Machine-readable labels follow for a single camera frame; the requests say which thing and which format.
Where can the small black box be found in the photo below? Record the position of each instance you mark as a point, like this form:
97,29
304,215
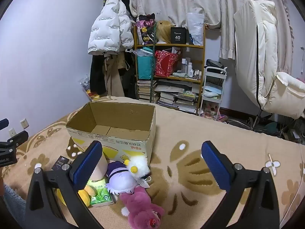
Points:
59,163

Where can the blonde wig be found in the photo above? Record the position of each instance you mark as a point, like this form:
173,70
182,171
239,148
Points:
164,32

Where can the teal bag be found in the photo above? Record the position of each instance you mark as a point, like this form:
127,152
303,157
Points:
144,66

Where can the pink bear plush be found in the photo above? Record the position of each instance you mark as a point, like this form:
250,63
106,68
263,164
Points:
140,207

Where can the white puffer jacket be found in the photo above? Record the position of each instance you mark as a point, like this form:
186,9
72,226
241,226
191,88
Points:
107,28

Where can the black pink printed bag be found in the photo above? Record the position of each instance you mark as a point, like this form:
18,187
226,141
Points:
146,28

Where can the person's left forearm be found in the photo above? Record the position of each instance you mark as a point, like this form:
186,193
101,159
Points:
12,200

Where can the wooden shelf rack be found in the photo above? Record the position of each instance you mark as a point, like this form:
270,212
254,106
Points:
181,45

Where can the white wall socket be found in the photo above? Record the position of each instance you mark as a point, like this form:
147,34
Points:
12,132
24,123

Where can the beige flower blanket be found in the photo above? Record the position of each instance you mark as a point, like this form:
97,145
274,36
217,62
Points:
185,128

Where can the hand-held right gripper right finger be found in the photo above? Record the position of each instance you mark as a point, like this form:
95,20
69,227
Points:
213,164

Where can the beige hanging coat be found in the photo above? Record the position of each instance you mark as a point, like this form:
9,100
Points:
115,76

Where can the black square box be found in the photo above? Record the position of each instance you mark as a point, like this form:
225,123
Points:
179,35

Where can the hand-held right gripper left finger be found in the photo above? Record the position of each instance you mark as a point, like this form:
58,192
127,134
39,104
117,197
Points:
85,167

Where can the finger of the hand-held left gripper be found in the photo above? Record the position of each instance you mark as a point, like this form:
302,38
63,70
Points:
3,124
19,138

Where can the light blue soft pouch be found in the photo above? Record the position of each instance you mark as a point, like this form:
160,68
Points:
212,90

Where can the green tissue packet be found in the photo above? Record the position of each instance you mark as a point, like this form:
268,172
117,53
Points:
102,195

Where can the black hanging coat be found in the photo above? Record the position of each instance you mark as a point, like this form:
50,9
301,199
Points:
97,76

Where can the clear plastic bag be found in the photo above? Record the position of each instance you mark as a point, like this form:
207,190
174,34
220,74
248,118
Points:
195,28

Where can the red gift bag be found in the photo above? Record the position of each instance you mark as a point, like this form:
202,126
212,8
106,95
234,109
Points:
165,63

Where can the stack of books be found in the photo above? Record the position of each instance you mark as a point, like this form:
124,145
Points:
166,97

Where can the white trolley cart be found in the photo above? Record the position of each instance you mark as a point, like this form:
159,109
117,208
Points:
213,72

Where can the purple white plush doll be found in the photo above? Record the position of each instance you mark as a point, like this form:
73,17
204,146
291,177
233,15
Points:
119,179

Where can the yellow plush toy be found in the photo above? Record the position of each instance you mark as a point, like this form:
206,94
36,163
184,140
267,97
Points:
84,195

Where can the beige pink soft pack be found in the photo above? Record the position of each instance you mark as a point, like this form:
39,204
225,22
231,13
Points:
101,167

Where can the dark green round object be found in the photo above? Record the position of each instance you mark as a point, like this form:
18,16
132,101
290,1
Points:
271,127

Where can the plastic bag of snacks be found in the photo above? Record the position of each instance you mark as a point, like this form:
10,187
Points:
85,83

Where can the pink toys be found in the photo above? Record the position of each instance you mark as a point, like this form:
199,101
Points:
212,111

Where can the group of white bottles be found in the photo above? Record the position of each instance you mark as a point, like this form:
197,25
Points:
190,69

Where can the cream padded chair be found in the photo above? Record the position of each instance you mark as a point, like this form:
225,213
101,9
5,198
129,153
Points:
252,52

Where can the cardboard box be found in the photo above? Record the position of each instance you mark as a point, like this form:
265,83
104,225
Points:
124,114

